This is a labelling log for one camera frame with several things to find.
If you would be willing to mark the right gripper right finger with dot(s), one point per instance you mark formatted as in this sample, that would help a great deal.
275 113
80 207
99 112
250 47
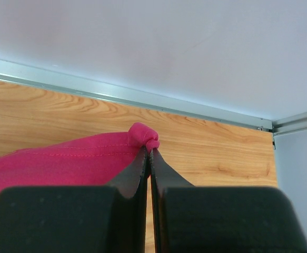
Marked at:
188 218

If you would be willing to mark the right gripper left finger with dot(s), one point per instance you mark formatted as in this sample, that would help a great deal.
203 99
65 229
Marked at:
107 218

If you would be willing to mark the pink t-shirt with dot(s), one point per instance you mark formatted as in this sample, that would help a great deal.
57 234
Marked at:
93 160

